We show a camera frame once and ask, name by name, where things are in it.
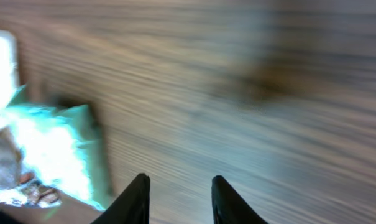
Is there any white barcode scanner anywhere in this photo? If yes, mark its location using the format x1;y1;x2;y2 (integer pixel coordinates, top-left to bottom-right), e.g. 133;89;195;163
0;30;19;108

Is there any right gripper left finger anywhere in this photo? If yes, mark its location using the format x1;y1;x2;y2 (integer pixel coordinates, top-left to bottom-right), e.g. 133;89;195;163
91;173;150;224

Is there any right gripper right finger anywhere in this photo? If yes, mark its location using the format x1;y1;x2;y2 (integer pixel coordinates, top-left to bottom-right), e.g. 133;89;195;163
211;175;267;224

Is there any brown snack packet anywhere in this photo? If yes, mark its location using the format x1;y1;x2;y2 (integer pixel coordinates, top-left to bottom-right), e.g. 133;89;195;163
0;126;62;208

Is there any teal white pouch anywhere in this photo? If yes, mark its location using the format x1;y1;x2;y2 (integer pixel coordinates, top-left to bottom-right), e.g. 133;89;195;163
4;85;112;211

